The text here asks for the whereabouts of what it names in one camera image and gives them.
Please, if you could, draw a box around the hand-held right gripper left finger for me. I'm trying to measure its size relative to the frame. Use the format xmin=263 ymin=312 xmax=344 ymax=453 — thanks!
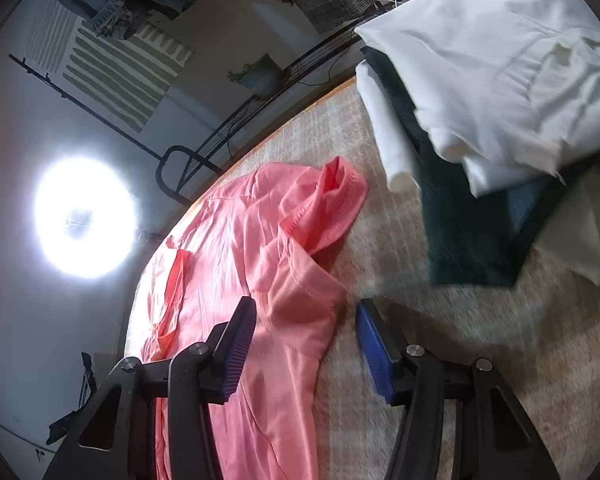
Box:
xmin=42 ymin=296 xmax=258 ymax=480

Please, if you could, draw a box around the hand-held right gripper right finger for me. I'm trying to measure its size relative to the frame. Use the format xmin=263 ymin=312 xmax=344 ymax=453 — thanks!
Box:
xmin=355 ymin=298 xmax=561 ymax=480

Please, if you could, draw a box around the pink shirt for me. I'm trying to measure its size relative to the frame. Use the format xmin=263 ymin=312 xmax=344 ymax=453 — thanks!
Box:
xmin=139 ymin=156 xmax=370 ymax=480

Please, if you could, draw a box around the beige plaid blanket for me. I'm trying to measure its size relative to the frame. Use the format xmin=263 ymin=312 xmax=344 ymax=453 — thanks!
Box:
xmin=122 ymin=80 xmax=600 ymax=480

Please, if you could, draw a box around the dark green garment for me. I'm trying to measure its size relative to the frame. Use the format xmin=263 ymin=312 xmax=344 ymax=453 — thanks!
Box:
xmin=362 ymin=46 xmax=573 ymax=289

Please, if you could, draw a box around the black stand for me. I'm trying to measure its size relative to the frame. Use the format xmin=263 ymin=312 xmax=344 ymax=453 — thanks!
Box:
xmin=46 ymin=352 xmax=102 ymax=446

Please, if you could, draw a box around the blue cloth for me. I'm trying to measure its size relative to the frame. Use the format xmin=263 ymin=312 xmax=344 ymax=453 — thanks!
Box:
xmin=507 ymin=179 xmax=548 ymax=233

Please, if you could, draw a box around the white folded cloth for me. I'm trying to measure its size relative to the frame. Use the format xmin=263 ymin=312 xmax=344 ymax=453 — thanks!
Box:
xmin=355 ymin=60 xmax=422 ymax=194

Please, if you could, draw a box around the cream cloth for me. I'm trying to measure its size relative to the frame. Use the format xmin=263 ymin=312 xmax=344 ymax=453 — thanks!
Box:
xmin=532 ymin=167 xmax=600 ymax=287

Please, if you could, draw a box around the potted plant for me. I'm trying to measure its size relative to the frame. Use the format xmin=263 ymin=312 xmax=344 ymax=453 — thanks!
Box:
xmin=227 ymin=55 xmax=284 ymax=99

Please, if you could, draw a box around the black rod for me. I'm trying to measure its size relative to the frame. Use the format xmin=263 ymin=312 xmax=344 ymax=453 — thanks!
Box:
xmin=9 ymin=53 xmax=167 ymax=159

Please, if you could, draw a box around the large white garment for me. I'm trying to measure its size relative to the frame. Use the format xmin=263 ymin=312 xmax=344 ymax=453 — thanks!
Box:
xmin=355 ymin=0 xmax=600 ymax=199

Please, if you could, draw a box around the blue denim garment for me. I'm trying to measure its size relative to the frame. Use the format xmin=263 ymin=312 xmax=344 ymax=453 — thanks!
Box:
xmin=44 ymin=0 xmax=142 ymax=41

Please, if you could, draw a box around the ring light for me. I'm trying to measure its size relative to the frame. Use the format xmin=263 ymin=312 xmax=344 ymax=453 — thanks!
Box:
xmin=32 ymin=156 xmax=142 ymax=279

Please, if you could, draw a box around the green striped wall hanging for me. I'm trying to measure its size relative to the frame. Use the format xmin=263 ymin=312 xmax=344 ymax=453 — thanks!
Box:
xmin=25 ymin=2 xmax=196 ymax=134

